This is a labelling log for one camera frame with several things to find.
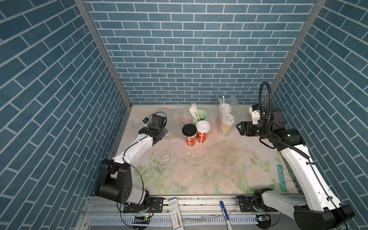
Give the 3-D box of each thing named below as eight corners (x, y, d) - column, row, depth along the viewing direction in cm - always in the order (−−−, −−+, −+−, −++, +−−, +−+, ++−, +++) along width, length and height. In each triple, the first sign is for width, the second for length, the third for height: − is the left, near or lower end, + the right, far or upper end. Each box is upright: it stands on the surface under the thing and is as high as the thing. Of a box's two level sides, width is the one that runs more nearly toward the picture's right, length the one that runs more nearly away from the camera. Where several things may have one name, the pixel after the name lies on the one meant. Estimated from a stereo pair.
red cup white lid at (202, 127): (195, 144, 99) (196, 129, 85) (195, 135, 103) (196, 120, 90) (207, 144, 99) (210, 129, 85) (207, 135, 103) (209, 120, 90)
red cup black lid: (182, 148, 96) (181, 134, 83) (183, 138, 101) (182, 123, 88) (196, 148, 96) (197, 134, 83) (196, 138, 101) (196, 123, 88)
